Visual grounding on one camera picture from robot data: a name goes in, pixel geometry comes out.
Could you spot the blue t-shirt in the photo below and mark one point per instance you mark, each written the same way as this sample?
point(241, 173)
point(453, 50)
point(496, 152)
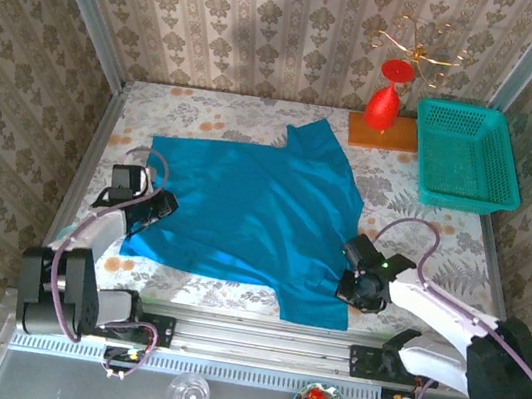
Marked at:
point(254, 208)

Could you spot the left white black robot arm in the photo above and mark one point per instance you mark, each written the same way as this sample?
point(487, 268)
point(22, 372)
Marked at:
point(69, 290)

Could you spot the pale teal ball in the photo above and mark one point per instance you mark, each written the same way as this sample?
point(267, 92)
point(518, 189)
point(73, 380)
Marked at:
point(69, 230)

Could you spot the floral tablecloth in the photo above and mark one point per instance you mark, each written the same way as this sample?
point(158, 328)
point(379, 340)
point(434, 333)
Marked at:
point(208, 114)

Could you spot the orange wooden base board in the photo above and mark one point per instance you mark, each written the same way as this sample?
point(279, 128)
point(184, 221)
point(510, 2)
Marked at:
point(402, 137)

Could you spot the teal plastic basket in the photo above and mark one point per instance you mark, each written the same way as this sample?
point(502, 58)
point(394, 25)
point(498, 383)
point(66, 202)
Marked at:
point(464, 160)

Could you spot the red plastic goblet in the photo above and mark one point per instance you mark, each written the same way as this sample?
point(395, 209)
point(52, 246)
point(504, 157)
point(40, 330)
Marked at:
point(380, 109)

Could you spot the clear glass cup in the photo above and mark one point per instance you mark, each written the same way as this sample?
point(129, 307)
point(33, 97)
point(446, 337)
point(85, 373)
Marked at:
point(188, 396)

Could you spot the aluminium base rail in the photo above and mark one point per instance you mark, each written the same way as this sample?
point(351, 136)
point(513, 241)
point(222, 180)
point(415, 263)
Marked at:
point(263, 346)

